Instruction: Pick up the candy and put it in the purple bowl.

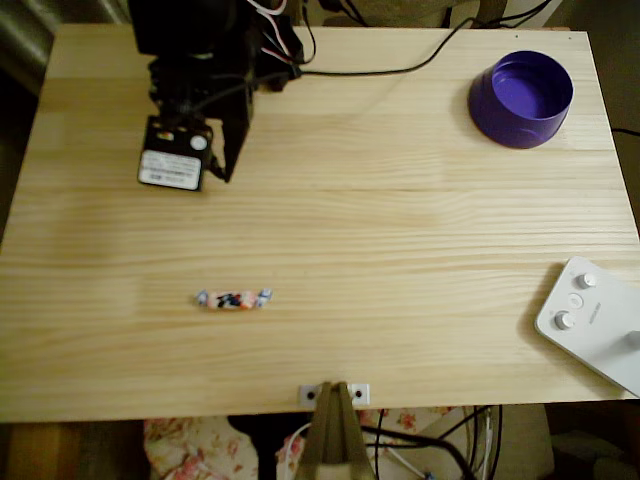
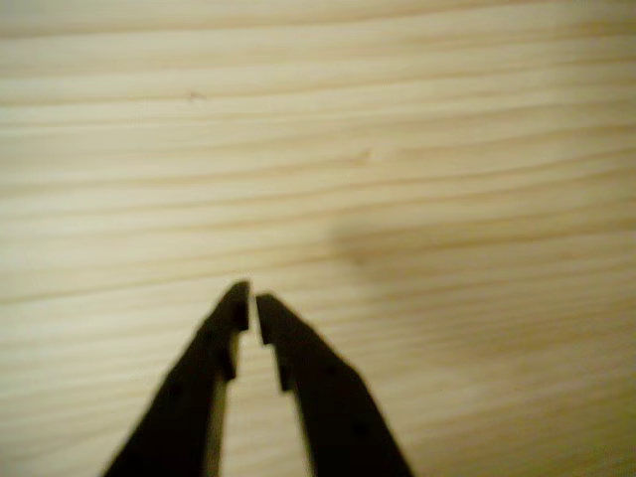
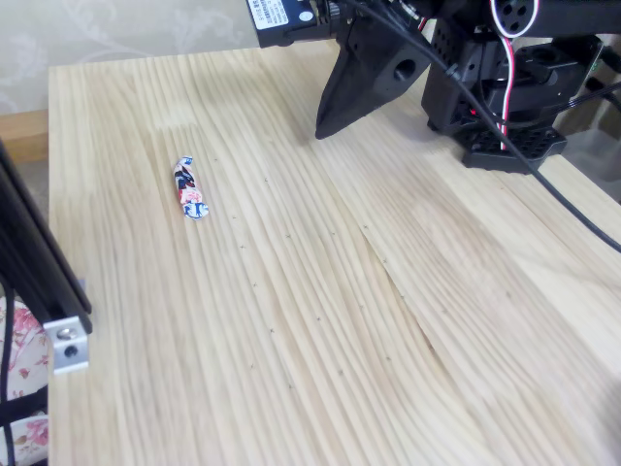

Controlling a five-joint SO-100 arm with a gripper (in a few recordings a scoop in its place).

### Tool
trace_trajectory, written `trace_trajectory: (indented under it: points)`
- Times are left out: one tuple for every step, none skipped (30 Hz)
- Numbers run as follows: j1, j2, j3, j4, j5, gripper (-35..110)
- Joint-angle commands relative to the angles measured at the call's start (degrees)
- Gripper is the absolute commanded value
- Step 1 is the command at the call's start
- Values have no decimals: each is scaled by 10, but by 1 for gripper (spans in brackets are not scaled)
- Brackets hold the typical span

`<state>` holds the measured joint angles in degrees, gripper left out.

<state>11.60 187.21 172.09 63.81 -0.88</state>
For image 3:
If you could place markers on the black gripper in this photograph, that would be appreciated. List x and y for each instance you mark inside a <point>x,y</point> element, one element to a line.
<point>375,65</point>

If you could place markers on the light wooden rail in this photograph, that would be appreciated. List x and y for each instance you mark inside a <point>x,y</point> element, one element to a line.
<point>24,136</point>

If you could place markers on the silver angle bracket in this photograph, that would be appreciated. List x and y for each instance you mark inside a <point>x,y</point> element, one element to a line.
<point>68,349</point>
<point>82,284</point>

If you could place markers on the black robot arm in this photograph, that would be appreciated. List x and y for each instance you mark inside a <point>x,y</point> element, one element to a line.
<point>451,97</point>

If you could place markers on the white pink blue candy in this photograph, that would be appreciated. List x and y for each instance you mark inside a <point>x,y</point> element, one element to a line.
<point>189,191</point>

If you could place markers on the floral cushion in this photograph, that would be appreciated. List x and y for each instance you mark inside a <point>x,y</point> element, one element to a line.
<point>26,340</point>

